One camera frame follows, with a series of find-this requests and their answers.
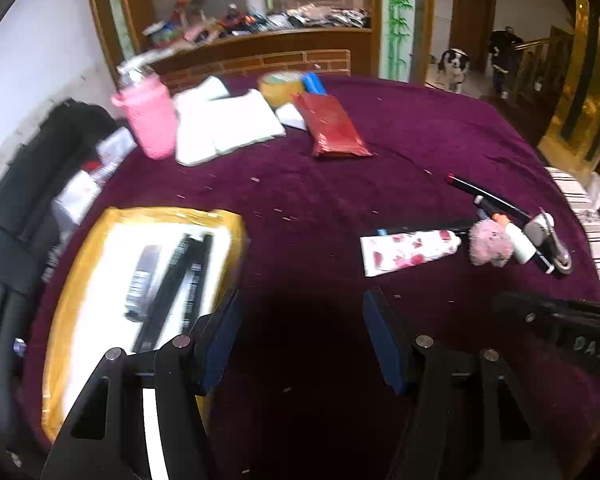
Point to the black stick with label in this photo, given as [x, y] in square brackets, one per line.
[140, 280]

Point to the small white bottle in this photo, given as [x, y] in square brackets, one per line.
[522, 245]

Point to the pink fluffy pompom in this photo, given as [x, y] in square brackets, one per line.
[487, 245]

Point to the purple velvet tablecloth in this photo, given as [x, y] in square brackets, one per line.
[330, 190]

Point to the long black box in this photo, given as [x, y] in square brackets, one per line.
[175, 290]

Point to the white packets with red print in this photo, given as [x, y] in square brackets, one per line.
[87, 180]

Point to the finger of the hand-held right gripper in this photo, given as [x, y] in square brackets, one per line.
[530, 317]

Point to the gold mirrored pillar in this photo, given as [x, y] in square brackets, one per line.
[580, 85]

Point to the yellow tape roll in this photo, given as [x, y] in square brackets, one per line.
[280, 90]

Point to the black chair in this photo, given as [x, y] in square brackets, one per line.
[20, 210]

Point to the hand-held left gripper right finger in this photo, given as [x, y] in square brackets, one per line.
[387, 342]

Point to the pile of assorted packets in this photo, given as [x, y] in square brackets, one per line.
[310, 17]

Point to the blue small container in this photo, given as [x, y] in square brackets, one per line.
[314, 84]

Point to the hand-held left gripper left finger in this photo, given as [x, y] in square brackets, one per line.
[220, 342]

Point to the wooden brick counter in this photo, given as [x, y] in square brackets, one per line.
[280, 47]

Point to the black and silver clip tool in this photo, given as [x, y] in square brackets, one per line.
[555, 255]

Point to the yellow tray with white inside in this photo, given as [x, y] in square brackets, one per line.
[105, 250]

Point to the striped cloth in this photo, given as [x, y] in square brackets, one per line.
[592, 230]

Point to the brown wooden door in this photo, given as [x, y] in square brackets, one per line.
[472, 20]

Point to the black pen with red tip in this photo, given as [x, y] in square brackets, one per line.
[485, 192]

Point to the bamboo print panel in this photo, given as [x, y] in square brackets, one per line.
[397, 20]

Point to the black and white dog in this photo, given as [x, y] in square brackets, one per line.
[452, 70]

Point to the floral print tube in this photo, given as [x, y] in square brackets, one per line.
[410, 252]

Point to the red foil packet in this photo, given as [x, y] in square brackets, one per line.
[332, 127]

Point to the small white box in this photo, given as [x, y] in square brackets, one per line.
[291, 116]

